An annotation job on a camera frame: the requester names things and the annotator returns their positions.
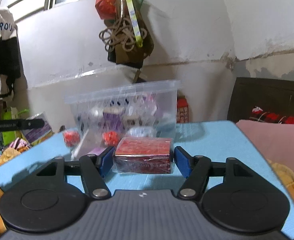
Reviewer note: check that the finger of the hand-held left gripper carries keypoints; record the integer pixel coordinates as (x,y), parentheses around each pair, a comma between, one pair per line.
(33,124)

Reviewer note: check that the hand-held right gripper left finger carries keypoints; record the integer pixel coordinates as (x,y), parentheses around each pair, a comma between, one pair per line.
(107,161)

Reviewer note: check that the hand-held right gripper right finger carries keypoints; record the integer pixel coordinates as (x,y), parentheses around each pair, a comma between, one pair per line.
(183,161)

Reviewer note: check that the large purple box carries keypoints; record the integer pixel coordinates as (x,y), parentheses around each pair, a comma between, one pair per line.
(114,120)

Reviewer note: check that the clear plastic basket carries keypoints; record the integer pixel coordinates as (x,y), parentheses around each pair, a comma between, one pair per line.
(149,92)

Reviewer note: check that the purple printed packet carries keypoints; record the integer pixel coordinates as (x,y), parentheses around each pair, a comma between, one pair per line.
(38,130)

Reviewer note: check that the green bag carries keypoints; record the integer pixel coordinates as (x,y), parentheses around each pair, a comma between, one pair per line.
(8,116)

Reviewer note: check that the small purple box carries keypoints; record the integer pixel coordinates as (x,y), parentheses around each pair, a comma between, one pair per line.
(97,151)

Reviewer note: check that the red ball in clear bag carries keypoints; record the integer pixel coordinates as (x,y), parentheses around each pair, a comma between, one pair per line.
(110,138)
(71,138)

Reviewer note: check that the silver packet in clear bag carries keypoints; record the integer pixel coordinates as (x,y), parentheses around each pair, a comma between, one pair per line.
(140,132)

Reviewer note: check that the red patterned box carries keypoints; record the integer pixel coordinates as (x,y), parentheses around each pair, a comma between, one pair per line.
(182,110)

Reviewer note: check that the black and white hanging jacket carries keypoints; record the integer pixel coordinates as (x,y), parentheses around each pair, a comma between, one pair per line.
(4,62)

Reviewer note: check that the pink pillow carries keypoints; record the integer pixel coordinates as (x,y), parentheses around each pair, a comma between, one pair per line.
(276,145)

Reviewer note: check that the red black plaid blanket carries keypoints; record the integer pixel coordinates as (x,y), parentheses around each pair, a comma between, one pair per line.
(274,117)

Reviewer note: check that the orange floral blanket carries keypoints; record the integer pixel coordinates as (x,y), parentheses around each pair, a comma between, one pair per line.
(286,177)

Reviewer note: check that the dark wooden headboard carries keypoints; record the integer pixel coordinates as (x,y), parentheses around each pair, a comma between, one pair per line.
(266,92)

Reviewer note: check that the brown hanging bag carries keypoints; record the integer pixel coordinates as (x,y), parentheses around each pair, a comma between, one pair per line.
(134,55)

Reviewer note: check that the red hanging bag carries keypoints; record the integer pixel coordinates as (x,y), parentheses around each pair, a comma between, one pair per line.
(107,2)

